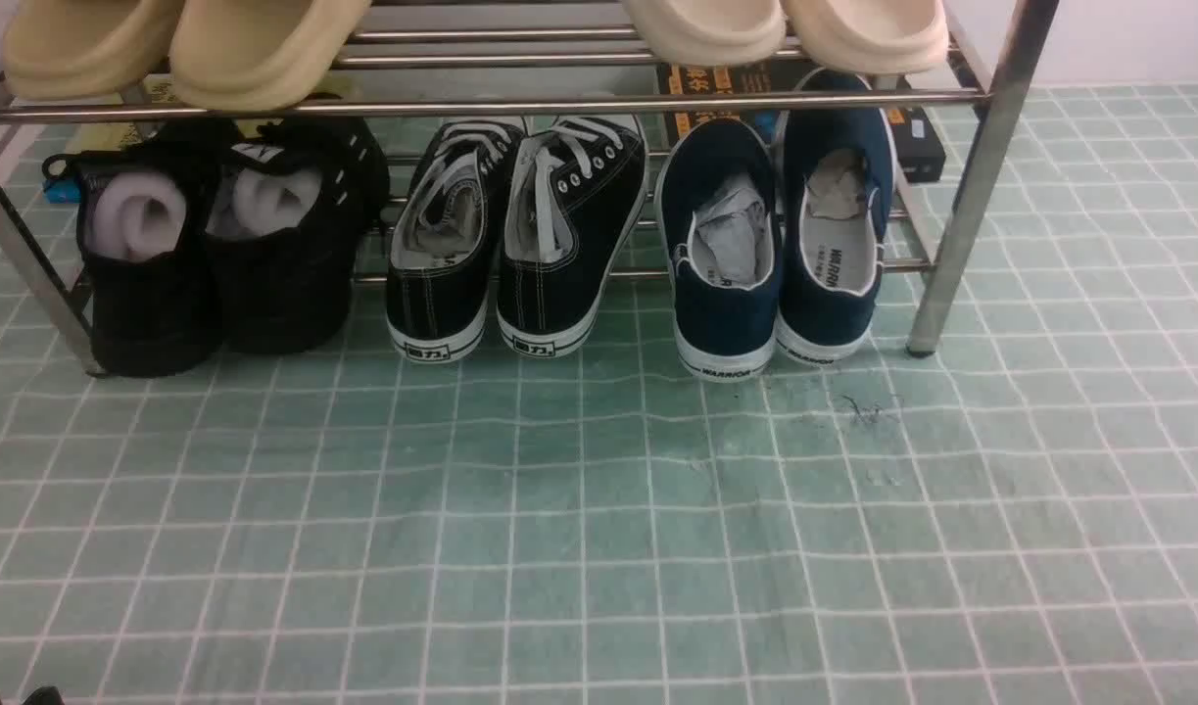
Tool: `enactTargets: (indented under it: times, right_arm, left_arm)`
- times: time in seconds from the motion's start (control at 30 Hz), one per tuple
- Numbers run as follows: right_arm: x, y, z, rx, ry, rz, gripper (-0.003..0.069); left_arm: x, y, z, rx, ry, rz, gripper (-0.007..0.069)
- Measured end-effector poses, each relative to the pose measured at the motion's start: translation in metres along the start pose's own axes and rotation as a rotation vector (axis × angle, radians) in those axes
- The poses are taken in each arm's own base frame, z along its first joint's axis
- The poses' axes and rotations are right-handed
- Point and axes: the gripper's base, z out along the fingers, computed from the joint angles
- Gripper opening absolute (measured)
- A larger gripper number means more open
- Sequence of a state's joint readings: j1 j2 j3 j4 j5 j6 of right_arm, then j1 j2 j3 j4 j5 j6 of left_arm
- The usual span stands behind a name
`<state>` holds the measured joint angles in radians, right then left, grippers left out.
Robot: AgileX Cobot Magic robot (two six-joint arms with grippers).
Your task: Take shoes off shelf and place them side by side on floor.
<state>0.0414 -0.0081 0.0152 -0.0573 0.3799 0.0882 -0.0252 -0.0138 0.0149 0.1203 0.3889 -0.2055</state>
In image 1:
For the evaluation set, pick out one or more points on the navy slip-on shoe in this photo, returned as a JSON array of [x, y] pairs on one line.
[[716, 206], [838, 170]]

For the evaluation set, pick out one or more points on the silver metal shoe rack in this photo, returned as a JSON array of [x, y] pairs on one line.
[[998, 96]]

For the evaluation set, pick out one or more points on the blue object behind rack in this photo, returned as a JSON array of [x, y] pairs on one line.
[[58, 184]]

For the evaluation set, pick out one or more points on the left black canvas sneaker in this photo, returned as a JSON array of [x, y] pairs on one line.
[[440, 260]]

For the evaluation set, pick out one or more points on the black canvas sneaker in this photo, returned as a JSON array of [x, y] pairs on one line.
[[577, 190], [440, 260]]

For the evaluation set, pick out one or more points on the right black canvas sneaker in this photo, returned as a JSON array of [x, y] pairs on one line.
[[577, 190]]

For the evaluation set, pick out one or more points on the left cream foam slipper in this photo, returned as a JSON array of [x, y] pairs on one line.
[[709, 33]]

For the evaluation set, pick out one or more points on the cream foam slipper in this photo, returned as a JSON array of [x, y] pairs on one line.
[[871, 37], [709, 33]]

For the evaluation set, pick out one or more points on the right black mesh sneaker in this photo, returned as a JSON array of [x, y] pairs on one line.
[[285, 229]]

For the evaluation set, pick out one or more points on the black mesh sneaker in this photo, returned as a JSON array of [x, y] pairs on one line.
[[140, 235], [285, 229]]

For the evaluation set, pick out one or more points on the black box with orange print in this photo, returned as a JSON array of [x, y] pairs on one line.
[[920, 151]]

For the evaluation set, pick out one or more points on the right cream foam slipper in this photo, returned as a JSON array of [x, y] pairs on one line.
[[871, 37]]

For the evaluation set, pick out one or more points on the right tan foam slipper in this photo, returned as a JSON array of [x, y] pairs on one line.
[[254, 56]]

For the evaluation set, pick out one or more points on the tan foam slipper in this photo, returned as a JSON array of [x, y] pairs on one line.
[[254, 56], [66, 50]]

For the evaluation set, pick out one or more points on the left black mesh sneaker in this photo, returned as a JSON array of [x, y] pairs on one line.
[[140, 235]]

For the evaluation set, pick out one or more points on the left tan foam slipper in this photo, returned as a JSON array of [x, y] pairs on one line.
[[66, 50]]

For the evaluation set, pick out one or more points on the black object at bottom edge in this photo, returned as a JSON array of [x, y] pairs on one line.
[[45, 695]]

